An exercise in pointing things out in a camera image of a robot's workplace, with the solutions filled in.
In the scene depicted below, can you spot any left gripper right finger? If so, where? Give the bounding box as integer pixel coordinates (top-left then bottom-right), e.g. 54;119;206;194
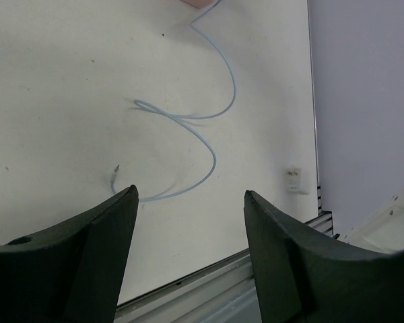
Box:
244;190;404;322

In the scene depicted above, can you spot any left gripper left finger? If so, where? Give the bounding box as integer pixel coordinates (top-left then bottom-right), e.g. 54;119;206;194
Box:
0;186;139;322

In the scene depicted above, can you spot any pink power strip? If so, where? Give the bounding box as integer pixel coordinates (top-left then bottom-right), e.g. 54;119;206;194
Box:
182;0;215;9

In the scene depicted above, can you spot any small white charger plug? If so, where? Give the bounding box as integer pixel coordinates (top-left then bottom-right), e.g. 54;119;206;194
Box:
286;167;310;195

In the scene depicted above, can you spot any aluminium side rail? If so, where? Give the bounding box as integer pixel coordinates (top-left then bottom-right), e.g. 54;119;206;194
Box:
306;1;335;237

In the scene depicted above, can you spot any aluminium front rail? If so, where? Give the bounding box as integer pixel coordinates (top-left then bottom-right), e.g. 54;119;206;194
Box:
113;210;334;323

